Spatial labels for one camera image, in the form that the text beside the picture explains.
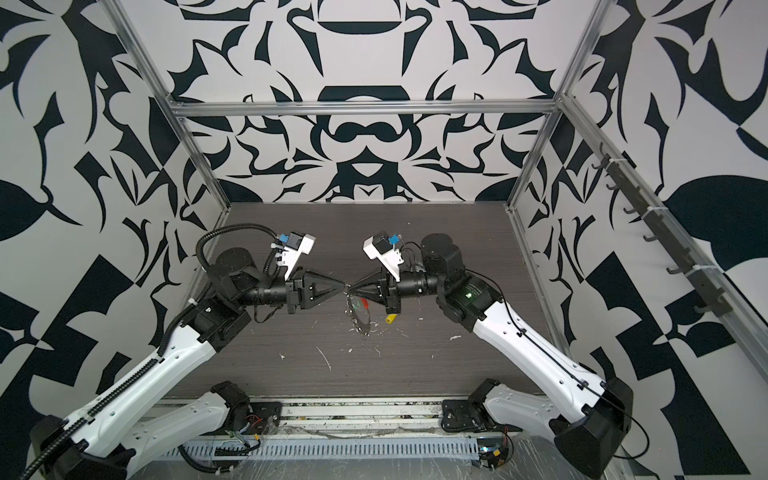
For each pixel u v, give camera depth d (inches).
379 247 20.9
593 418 15.0
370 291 23.5
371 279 22.8
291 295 21.0
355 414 29.9
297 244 21.7
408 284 21.9
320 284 23.0
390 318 36.0
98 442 15.3
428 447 28.1
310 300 22.3
